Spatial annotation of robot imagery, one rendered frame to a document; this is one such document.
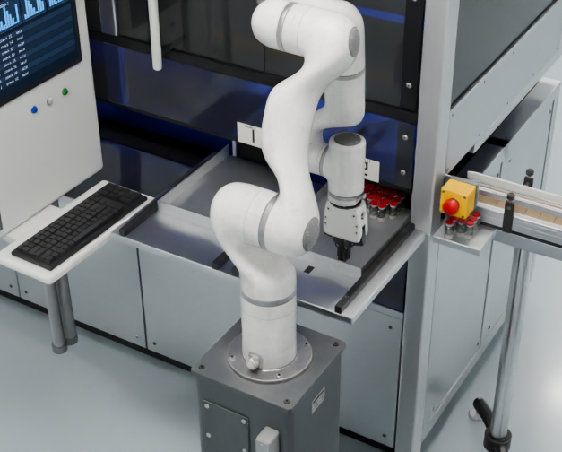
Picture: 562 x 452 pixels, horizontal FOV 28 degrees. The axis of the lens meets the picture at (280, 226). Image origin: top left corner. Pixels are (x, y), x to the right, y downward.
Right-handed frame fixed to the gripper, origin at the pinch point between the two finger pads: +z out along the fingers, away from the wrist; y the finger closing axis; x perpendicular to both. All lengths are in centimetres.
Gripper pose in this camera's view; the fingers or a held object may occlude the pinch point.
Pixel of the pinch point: (343, 252)
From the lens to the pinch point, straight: 272.6
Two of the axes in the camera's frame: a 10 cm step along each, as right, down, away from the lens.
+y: -8.6, -2.8, 4.3
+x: -5.1, 4.8, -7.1
